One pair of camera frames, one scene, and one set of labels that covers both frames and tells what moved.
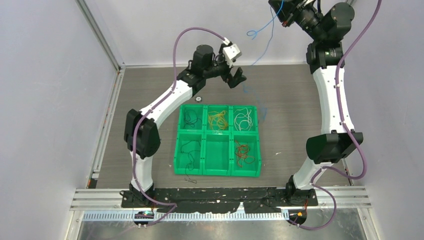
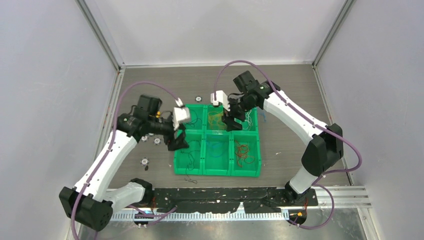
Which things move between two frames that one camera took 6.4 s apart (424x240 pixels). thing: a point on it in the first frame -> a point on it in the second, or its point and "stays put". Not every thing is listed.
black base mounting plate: x=206 y=200 stays put
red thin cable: x=241 y=151 stays put
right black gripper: x=285 y=10 -> x=232 y=125
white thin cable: x=243 y=120 stays put
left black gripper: x=238 y=78 -> x=180 y=142
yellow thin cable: x=218 y=119 stays put
